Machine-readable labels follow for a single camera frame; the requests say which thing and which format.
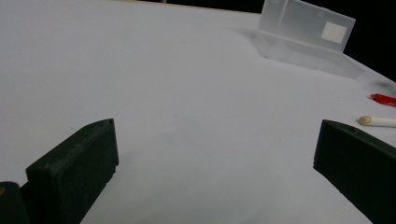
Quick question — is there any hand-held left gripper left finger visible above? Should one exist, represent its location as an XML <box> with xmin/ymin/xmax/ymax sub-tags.
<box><xmin>20</xmin><ymin>118</ymin><xmax>120</xmax><ymax>224</ymax></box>

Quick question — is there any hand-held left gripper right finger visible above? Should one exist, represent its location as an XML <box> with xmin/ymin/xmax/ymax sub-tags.
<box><xmin>313</xmin><ymin>119</ymin><xmax>396</xmax><ymax>224</ymax></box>

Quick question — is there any white pen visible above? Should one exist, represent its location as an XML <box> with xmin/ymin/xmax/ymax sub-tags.
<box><xmin>358</xmin><ymin>115</ymin><xmax>396</xmax><ymax>128</ymax></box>

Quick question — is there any red pen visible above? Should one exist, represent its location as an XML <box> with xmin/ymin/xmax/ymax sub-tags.
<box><xmin>369</xmin><ymin>92</ymin><xmax>396</xmax><ymax>108</ymax></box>

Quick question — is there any translucent plastic case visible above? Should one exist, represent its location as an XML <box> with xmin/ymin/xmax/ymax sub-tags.
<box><xmin>254</xmin><ymin>0</ymin><xmax>364</xmax><ymax>79</ymax></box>

